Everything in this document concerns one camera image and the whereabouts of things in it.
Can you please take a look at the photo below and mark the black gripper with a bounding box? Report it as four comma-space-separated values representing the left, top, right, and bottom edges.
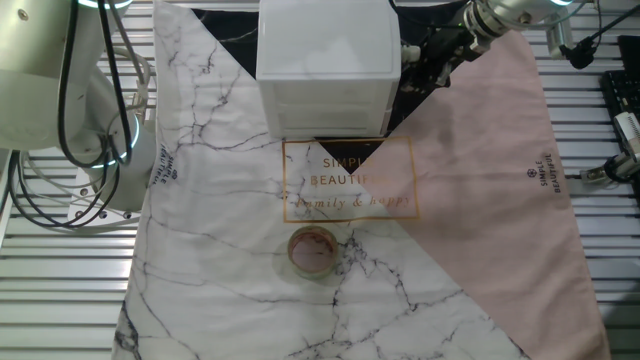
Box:
401, 19, 476, 94

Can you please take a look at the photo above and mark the white plastic drawer cabinet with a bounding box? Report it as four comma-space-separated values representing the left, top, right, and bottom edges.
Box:
255, 0, 403, 140

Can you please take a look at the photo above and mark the marble pink black patterned tablecloth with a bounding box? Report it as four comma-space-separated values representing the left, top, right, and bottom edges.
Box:
110, 0, 612, 360

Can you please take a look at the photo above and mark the clear adhesive tape roll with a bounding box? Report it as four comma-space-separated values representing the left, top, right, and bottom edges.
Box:
286, 224, 340, 281

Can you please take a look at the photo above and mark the silver depth camera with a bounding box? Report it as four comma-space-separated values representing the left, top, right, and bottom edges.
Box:
543, 7, 575, 60
612, 111, 640, 162

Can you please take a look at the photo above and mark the grey cable with metal connector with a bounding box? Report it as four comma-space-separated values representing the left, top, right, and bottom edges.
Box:
112, 47, 157, 126

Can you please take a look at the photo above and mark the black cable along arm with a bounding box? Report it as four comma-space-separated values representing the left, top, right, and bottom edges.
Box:
56, 0, 135, 169

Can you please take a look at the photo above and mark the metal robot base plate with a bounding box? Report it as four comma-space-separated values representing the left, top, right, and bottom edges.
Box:
67, 172, 144, 224

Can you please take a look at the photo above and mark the black cable bundle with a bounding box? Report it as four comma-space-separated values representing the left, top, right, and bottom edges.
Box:
7, 149, 124, 231

